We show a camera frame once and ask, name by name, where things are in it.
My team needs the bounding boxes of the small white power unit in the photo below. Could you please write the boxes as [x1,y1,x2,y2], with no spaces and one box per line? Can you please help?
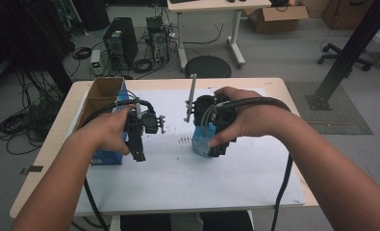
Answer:
[89,48,103,77]

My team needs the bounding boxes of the dark curtain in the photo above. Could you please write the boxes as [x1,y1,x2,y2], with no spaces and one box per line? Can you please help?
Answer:
[0,0,111,97]

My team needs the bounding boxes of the open brown cardboard box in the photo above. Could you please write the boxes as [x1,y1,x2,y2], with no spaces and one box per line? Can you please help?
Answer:
[243,4,310,34]

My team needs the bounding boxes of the large black computer tower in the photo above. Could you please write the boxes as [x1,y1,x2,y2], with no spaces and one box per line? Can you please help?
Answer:
[102,16,139,72]

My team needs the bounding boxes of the black metal frame post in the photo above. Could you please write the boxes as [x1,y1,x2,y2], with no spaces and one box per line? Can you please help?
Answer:
[305,0,380,112]

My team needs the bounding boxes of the white desk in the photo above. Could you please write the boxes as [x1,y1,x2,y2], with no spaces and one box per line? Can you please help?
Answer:
[165,0,272,71]

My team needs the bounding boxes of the small black computer tower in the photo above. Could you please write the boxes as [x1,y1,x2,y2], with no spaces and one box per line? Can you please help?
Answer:
[145,15,171,65]

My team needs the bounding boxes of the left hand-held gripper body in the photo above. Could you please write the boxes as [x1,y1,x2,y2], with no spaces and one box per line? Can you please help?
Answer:
[123,99,166,136]

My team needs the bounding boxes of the white table mat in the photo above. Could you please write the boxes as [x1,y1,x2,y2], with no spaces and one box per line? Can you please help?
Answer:
[65,88,307,217]

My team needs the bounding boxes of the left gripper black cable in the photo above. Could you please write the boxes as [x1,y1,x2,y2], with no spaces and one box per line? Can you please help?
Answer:
[81,97,157,231]

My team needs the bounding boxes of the blue cardboard carton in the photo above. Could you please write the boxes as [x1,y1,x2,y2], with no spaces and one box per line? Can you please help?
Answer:
[73,76,130,167]

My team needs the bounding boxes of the person's left hand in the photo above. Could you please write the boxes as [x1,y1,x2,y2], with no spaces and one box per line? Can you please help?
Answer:
[76,104,138,157]

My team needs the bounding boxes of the black office chair base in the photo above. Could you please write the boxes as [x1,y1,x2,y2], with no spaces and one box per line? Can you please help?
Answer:
[317,42,375,72]

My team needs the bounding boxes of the round black stool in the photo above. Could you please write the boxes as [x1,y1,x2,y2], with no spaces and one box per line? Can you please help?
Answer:
[184,55,233,79]

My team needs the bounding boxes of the dark tape strip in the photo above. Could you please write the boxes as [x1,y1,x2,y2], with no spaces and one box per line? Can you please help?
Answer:
[19,165,45,176]

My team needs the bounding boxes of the grey floor mat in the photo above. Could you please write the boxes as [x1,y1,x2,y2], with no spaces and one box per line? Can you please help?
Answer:
[285,81,374,136]

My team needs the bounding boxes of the closed brown cardboard box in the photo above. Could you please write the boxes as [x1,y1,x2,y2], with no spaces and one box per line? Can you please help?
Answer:
[321,0,377,32]

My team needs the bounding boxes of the coiled black cable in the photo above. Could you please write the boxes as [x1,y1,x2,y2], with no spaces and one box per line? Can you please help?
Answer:
[71,46,93,61]
[132,58,154,74]

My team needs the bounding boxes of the small blue box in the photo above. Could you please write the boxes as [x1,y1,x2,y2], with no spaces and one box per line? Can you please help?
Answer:
[191,122,218,159]

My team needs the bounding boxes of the tangle of black floor cables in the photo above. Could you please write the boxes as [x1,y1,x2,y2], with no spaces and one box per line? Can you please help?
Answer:
[0,68,70,156]

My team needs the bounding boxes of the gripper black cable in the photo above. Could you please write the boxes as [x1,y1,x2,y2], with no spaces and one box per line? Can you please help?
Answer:
[81,97,157,231]
[215,96,295,231]

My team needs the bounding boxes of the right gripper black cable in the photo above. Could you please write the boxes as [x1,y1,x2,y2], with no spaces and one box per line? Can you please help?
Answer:
[215,96,295,231]

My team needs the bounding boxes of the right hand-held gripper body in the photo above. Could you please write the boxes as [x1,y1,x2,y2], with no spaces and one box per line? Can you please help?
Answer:
[183,72,239,142]

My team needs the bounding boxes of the person's right hand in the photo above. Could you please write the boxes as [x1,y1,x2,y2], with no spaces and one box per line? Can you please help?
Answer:
[208,86,296,149]

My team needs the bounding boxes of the light wooden table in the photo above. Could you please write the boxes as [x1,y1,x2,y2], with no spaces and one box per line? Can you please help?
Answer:
[9,76,320,219]

